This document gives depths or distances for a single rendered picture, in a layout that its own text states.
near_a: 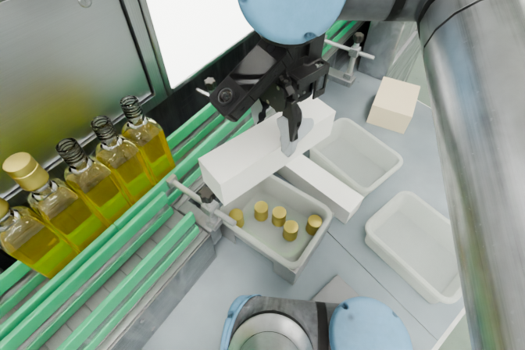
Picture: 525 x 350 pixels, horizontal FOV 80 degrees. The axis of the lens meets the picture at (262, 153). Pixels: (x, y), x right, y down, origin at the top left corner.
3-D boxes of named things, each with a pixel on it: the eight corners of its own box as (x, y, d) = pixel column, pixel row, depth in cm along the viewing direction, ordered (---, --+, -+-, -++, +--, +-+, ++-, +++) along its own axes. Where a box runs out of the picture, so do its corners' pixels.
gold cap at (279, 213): (288, 219, 79) (289, 210, 75) (280, 230, 77) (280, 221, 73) (276, 211, 80) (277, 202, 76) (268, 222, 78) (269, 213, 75)
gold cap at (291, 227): (299, 233, 76) (301, 224, 73) (291, 244, 74) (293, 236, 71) (287, 225, 78) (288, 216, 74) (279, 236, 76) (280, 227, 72)
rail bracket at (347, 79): (318, 80, 111) (329, 19, 94) (362, 98, 105) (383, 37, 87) (312, 87, 109) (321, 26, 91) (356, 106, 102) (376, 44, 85)
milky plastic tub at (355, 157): (338, 133, 101) (344, 114, 95) (397, 178, 90) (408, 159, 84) (299, 160, 94) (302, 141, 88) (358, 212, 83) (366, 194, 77)
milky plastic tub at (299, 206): (258, 183, 87) (258, 165, 80) (330, 227, 79) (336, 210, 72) (216, 231, 78) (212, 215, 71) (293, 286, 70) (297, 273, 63)
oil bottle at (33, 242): (81, 252, 62) (15, 195, 45) (99, 269, 60) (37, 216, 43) (55, 276, 59) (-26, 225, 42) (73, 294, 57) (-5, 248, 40)
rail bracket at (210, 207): (182, 193, 70) (169, 158, 60) (241, 234, 64) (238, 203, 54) (173, 202, 68) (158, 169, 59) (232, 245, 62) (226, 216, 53)
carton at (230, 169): (330, 134, 59) (336, 111, 54) (224, 205, 49) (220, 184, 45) (307, 116, 62) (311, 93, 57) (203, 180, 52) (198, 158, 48)
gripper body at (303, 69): (325, 98, 47) (341, 21, 38) (281, 123, 44) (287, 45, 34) (291, 73, 51) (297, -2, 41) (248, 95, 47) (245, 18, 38)
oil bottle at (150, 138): (166, 173, 74) (139, 105, 57) (183, 185, 72) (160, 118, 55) (148, 190, 71) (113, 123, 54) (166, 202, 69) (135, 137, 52)
